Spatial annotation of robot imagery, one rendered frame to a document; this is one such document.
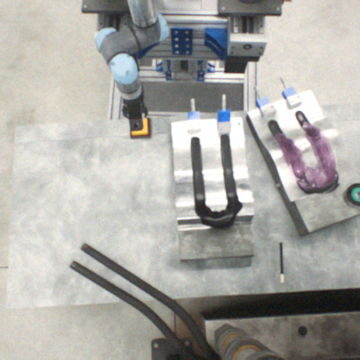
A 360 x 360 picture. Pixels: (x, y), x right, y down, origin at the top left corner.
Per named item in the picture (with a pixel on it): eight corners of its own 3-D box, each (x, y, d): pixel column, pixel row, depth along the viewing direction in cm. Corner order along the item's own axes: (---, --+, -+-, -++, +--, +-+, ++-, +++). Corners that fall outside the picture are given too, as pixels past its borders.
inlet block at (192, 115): (185, 103, 150) (185, 96, 145) (199, 102, 150) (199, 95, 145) (188, 135, 147) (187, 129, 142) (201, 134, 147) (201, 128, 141)
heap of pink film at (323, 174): (268, 136, 146) (273, 126, 139) (312, 119, 147) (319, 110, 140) (298, 199, 140) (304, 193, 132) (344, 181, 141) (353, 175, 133)
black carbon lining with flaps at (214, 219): (188, 138, 146) (188, 128, 137) (231, 136, 146) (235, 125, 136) (195, 231, 137) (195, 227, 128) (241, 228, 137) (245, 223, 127)
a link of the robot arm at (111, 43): (127, 33, 128) (142, 60, 126) (96, 48, 127) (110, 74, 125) (124, 17, 121) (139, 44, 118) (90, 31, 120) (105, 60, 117)
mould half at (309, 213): (245, 118, 155) (249, 105, 144) (306, 96, 156) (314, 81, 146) (300, 237, 142) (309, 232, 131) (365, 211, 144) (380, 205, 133)
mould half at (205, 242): (172, 131, 154) (171, 117, 141) (238, 127, 154) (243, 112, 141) (180, 261, 141) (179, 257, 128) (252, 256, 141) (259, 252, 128)
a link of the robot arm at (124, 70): (128, 46, 116) (140, 68, 114) (133, 67, 127) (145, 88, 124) (103, 57, 115) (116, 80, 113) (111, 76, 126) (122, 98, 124)
